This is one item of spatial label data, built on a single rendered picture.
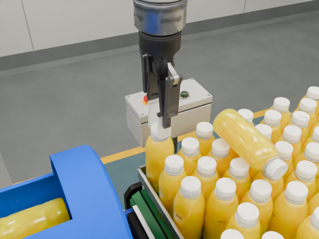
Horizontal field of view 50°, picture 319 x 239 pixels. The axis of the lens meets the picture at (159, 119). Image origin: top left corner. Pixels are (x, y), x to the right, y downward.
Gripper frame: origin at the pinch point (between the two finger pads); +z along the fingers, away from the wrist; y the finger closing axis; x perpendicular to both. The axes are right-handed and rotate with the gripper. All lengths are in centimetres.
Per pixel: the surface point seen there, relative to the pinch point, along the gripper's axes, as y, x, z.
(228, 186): 17.5, 6.1, 6.2
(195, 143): 4.2, 6.7, 6.2
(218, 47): -212, 175, 114
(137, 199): -1.1, -5.4, 24.6
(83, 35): -255, 47, 93
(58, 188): 3.2, -23.3, 6.4
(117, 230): 25.5, -18.8, -6.2
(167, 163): 6.9, -1.5, 6.2
